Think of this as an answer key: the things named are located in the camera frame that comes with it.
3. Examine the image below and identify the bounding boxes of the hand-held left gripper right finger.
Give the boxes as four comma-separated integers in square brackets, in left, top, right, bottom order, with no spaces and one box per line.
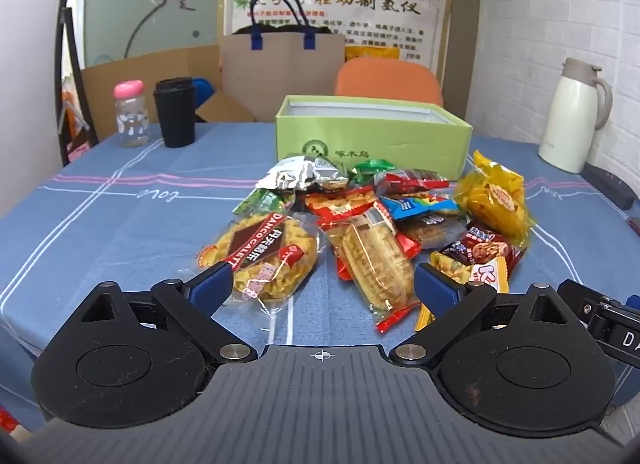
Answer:
[390,263,586,367]

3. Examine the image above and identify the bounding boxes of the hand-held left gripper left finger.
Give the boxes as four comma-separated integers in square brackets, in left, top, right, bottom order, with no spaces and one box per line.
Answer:
[65,260,258,365]

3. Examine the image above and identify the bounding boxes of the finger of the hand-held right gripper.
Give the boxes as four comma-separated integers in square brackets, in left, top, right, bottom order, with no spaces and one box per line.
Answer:
[556,279,603,330]

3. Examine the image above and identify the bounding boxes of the yellow and white packet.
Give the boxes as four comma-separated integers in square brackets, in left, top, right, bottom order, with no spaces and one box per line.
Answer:
[415,251,511,332]

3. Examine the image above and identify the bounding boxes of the round yellow cookie packet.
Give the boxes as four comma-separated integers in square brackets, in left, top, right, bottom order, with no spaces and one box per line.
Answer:
[197,211,326,315]

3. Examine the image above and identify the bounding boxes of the clear brown cookie packet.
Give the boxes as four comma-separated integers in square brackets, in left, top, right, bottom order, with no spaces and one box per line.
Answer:
[400,211,471,250]

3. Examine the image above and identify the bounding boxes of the dark red chocolate cookie packet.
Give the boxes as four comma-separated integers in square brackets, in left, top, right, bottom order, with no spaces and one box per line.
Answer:
[440,227,526,267]

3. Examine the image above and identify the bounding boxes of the yellow waffle biscuit packet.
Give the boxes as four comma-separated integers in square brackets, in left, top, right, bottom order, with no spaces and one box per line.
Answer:
[322,204,423,335]

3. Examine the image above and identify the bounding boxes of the blue cracker packet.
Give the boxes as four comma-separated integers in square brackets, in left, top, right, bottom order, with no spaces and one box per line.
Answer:
[380,194,463,221]

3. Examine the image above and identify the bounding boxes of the green biscuit packet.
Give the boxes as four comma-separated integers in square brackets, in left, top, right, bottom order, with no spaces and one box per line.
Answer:
[232,189,296,217]

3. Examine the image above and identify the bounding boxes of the red orange cracker packet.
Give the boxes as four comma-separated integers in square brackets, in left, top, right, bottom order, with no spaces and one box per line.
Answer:
[305,187,378,227]

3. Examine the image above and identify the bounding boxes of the glossy green packet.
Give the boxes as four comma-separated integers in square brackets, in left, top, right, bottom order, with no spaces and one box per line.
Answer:
[350,159,397,185]

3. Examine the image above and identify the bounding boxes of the silver foil packet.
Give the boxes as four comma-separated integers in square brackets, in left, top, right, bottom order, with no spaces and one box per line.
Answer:
[255,155,351,192]

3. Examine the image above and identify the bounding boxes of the light green cardboard box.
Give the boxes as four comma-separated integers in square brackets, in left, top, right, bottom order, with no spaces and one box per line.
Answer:
[274,94,473,182]

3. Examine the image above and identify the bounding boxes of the blue checked tablecloth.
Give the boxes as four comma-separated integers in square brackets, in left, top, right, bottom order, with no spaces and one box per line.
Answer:
[0,121,640,437]

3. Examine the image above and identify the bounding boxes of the black flat case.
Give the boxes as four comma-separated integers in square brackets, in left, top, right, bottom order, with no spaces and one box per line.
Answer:
[582,163,637,211]

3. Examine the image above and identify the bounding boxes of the black cup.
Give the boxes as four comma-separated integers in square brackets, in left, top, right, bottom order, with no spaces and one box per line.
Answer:
[152,76,198,148]

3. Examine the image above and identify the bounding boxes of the white thermos jug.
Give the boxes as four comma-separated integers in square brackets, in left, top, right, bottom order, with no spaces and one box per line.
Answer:
[537,57,614,175]

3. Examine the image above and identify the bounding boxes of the clear bottle pink lid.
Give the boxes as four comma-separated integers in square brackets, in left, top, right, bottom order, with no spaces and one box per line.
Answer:
[112,79,152,148]

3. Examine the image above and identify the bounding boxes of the blue plastic object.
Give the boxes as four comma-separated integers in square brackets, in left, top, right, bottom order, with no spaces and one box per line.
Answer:
[192,77,217,102]

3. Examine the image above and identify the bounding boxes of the brown cardboard box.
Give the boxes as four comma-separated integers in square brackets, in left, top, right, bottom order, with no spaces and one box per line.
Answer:
[80,44,258,142]

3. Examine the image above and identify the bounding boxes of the brown paper bag blue handles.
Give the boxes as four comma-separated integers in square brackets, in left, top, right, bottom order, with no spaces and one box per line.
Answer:
[220,0,347,98]

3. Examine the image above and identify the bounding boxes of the framed wall poster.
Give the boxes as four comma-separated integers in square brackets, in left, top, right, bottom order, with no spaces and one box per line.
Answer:
[217,0,453,90]

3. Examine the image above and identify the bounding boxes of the black metal frame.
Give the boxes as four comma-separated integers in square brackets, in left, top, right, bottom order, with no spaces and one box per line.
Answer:
[52,0,101,167]

